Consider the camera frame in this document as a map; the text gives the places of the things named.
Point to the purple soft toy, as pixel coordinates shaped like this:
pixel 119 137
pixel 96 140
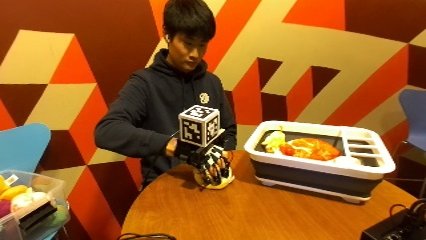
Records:
pixel 4 208

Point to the black flat object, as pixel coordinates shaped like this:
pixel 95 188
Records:
pixel 38 216

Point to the white and grey dish rack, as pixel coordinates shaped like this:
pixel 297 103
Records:
pixel 320 166

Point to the the person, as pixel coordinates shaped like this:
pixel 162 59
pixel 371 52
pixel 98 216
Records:
pixel 151 100

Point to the white cube of black markers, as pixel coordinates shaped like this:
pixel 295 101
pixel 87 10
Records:
pixel 199 126

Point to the white round object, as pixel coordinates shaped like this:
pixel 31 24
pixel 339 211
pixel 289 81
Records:
pixel 348 160

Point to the clear plastic storage box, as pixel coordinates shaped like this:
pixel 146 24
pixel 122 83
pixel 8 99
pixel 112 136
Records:
pixel 31 213

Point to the cream round soft toy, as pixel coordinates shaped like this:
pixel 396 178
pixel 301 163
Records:
pixel 221 181

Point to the light blue chair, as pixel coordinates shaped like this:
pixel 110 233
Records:
pixel 20 146

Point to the green soft toy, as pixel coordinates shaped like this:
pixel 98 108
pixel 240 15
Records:
pixel 56 216

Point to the pale yellow soft toy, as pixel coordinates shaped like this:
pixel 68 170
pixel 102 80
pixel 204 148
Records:
pixel 273 140

